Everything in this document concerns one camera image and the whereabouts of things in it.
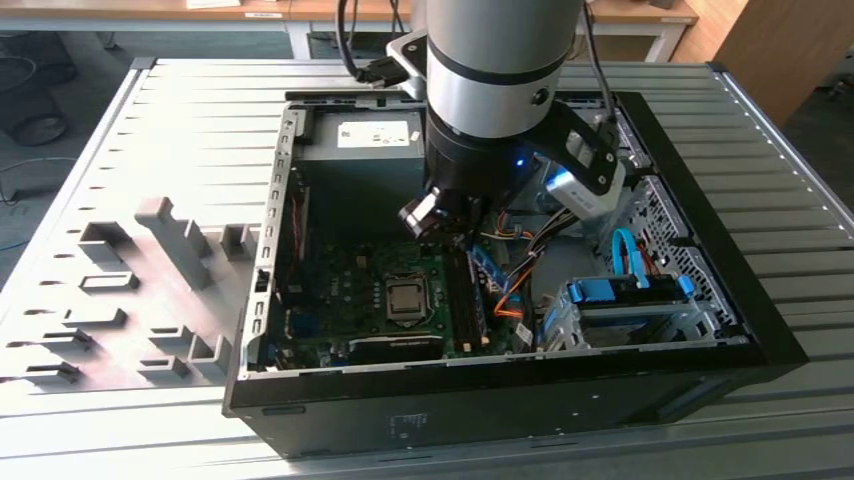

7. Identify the black RAM slot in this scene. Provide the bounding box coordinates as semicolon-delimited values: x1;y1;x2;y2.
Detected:
445;244;477;351

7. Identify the white power supply label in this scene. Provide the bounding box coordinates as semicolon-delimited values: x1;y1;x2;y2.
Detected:
337;118;410;149

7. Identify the grey power supply unit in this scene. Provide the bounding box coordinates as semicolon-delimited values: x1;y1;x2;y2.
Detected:
291;110;429;246

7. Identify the silver CPU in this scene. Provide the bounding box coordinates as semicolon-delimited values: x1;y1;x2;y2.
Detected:
389;284;428;313

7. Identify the blue disk carrier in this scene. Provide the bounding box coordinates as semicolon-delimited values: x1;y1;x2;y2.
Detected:
541;307;573;350
565;277;694;307

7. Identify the green motherboard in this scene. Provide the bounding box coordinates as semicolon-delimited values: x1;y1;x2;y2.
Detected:
266;234;536;370

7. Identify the CPU socket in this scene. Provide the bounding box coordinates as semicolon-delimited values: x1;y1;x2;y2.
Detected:
378;272;437;329

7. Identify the black disk drive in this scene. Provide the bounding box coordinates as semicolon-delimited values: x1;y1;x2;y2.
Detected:
624;277;682;306

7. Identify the black graphics card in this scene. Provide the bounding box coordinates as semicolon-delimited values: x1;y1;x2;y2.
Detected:
345;333;448;366

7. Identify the wooden cabinet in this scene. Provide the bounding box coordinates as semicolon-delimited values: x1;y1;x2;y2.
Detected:
672;0;854;129

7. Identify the black PC case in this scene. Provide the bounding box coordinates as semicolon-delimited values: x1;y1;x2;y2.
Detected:
221;89;811;459

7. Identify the grey parts rack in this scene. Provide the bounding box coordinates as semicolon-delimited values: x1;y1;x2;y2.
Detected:
0;196;263;396

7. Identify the black chair base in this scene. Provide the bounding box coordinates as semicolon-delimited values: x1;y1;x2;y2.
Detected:
815;73;854;104

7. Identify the wooden desk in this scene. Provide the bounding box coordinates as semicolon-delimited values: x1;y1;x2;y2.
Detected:
0;0;700;61

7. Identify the black camera bracket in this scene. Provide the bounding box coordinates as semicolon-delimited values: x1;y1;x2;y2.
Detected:
530;97;620;197

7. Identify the black cable bundle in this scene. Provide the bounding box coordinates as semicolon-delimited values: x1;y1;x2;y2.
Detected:
510;207;589;281

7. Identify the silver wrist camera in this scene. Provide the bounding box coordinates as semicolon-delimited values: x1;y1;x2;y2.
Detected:
533;157;629;220

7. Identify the black cable with plug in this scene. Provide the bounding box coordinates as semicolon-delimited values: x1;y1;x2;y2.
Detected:
335;0;410;90

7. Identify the blue flat wire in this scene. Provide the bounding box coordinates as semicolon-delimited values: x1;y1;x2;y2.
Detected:
610;227;653;290

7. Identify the orange wire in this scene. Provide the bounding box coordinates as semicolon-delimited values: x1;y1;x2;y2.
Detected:
493;264;536;320

